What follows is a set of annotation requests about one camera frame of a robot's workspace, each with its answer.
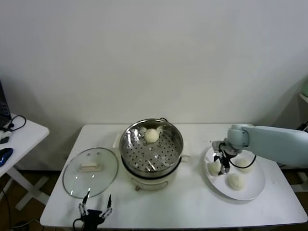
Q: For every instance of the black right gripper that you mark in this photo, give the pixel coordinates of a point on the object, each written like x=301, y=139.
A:
x=225, y=154

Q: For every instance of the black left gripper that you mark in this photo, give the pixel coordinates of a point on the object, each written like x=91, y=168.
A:
x=91, y=217

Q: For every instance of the white steamed baozi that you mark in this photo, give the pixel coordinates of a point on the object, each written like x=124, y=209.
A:
x=235, y=181
x=244, y=166
x=151, y=136
x=213, y=169

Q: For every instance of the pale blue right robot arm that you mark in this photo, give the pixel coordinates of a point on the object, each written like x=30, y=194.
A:
x=276, y=142

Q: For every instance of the perforated steel steamer basket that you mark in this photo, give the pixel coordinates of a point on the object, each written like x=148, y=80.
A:
x=149, y=156

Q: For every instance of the large white plate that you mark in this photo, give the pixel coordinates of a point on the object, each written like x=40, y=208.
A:
x=252, y=187

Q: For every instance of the white electric cooking pot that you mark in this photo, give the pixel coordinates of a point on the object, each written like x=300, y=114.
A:
x=149, y=183

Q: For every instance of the white furniture base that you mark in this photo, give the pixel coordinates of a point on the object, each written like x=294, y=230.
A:
x=300, y=183

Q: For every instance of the dark power adapter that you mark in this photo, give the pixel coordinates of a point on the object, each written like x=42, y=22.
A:
x=300, y=127

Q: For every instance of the white folding side table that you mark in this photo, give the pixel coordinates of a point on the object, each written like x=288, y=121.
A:
x=26, y=142

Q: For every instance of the blue computer mouse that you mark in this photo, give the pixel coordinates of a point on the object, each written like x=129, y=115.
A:
x=5, y=155

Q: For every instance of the white shelf board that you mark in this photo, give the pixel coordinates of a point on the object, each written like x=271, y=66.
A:
x=303, y=96

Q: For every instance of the small black plug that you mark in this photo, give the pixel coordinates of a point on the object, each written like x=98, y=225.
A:
x=4, y=139

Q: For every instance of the pale green box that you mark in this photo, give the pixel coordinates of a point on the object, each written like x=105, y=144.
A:
x=305, y=87

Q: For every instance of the dark laptop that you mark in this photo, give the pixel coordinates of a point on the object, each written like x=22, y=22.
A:
x=3, y=108

